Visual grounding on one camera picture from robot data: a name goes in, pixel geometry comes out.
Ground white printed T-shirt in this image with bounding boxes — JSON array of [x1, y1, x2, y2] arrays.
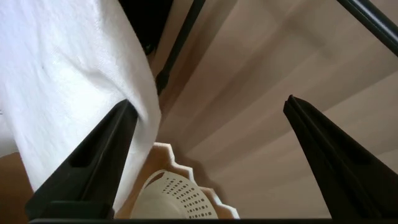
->
[[0, 0, 162, 213]]

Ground black striped shorts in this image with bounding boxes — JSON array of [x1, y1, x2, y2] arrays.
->
[[118, 0, 175, 56]]

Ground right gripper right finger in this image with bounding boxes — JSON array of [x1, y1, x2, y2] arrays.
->
[[282, 94, 398, 219]]

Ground beige curtain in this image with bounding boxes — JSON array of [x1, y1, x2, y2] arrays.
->
[[149, 0, 398, 219]]

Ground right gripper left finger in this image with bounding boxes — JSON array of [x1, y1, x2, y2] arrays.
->
[[25, 99, 139, 220]]

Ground black clothes rack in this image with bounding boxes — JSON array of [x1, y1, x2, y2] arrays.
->
[[154, 0, 398, 96]]

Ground white laundry basket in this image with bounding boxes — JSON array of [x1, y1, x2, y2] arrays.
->
[[129, 169, 219, 220]]

